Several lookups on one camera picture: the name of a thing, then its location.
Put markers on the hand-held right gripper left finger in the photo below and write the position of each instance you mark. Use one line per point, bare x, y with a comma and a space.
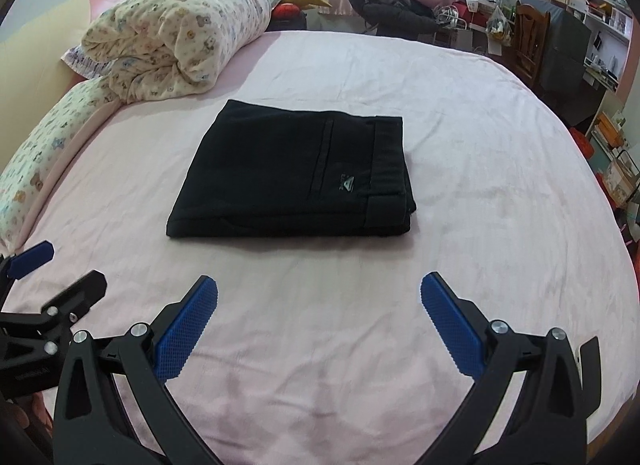
185, 330

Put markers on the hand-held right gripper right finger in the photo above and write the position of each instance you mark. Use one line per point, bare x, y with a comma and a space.
450, 325

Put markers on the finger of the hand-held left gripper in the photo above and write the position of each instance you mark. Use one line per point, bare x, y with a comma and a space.
30, 255
82, 292

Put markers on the black pants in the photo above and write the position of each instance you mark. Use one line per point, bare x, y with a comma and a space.
295, 180

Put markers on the person's left hand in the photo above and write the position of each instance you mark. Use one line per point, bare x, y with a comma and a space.
17, 420

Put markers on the long bear print pillow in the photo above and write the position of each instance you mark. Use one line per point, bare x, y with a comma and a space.
45, 145

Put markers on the bed with pink sheet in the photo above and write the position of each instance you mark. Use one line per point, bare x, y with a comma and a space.
320, 265

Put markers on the purple print pillow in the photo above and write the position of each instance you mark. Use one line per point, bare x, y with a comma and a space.
75, 59

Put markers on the cardboard box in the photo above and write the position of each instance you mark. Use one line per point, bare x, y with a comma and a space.
617, 180

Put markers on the bear print quilt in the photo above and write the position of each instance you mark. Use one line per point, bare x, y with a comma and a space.
185, 30

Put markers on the dark grey cabinet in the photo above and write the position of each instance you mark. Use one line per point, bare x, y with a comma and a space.
565, 57

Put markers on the brown wooden chair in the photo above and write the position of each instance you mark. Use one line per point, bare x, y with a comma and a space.
531, 37

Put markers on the clear plastic bag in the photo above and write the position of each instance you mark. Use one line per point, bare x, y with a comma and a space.
499, 22

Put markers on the yellow and red plush toy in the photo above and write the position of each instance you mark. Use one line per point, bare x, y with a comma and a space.
297, 4

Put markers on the pink wall shelf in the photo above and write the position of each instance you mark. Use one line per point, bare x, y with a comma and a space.
602, 15

